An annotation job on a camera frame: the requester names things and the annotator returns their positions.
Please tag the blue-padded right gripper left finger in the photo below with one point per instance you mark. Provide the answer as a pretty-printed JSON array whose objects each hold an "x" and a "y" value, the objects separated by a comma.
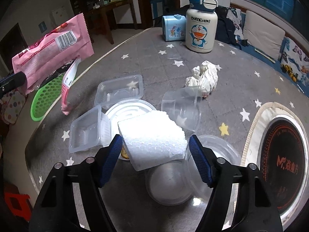
[{"x": 55, "y": 208}]

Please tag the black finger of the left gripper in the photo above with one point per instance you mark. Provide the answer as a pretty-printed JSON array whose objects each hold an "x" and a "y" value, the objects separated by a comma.
[{"x": 12, "y": 82}]

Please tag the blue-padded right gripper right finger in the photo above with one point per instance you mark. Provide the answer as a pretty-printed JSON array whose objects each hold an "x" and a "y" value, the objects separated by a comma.
[{"x": 255, "y": 207}]

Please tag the pink snack wrapper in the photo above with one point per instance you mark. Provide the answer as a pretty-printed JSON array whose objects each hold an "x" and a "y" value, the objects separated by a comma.
[{"x": 67, "y": 42}]

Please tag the colourful polka dot play tent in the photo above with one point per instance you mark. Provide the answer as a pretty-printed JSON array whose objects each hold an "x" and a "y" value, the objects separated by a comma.
[{"x": 11, "y": 105}]

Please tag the green plastic mesh basket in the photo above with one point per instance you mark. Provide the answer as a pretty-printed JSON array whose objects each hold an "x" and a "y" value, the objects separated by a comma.
[{"x": 45, "y": 97}]

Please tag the red plastic stool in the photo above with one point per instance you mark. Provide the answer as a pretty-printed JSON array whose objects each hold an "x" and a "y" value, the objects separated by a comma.
[{"x": 19, "y": 205}]

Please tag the small pink wrapper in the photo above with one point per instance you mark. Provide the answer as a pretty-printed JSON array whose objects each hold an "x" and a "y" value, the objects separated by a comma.
[{"x": 67, "y": 82}]

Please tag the induction cooker with steel rim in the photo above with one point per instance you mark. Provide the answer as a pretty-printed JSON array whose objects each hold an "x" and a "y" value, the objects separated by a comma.
[{"x": 277, "y": 143}]

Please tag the round clear plastic bowl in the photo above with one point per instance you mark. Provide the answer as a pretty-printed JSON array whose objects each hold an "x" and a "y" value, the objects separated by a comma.
[{"x": 175, "y": 182}]

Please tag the clear square plastic container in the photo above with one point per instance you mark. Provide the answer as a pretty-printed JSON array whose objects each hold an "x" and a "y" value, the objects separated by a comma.
[{"x": 90, "y": 130}]

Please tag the clear rectangular plastic tray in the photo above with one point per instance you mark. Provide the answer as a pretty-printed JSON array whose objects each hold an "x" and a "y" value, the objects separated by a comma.
[{"x": 113, "y": 91}]

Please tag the dark wooden table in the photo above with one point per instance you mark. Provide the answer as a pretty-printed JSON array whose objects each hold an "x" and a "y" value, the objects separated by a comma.
[{"x": 107, "y": 20}]

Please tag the round white plastic lid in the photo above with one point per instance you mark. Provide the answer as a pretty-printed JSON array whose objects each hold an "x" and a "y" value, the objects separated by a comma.
[{"x": 122, "y": 110}]

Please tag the white foam block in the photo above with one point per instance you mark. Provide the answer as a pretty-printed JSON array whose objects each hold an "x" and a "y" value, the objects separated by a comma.
[{"x": 152, "y": 139}]

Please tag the clear plastic cup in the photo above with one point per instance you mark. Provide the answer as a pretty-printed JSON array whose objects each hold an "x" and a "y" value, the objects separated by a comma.
[{"x": 183, "y": 107}]

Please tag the crumpled white tissue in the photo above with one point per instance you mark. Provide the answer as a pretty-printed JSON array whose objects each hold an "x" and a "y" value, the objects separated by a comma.
[{"x": 204, "y": 77}]

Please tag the dark clothes pile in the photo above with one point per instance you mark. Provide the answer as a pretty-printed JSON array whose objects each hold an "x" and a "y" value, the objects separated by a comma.
[{"x": 225, "y": 31}]

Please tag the white Doraemon water bottle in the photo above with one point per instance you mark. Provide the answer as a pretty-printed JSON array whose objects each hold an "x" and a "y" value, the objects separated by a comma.
[{"x": 201, "y": 25}]

